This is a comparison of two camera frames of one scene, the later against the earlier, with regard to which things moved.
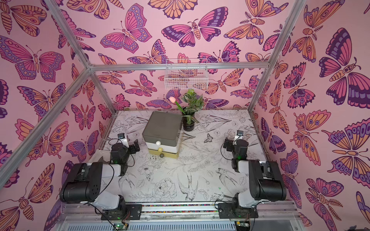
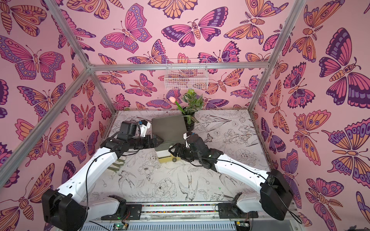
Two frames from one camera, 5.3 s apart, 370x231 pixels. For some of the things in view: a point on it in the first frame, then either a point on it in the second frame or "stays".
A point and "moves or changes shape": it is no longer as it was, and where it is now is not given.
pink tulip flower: (173, 100) stays
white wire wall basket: (186, 74) stays
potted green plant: (194, 101) stays
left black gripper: (131, 147) → (153, 142)
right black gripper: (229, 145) → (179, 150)
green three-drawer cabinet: (161, 133) moves or changes shape
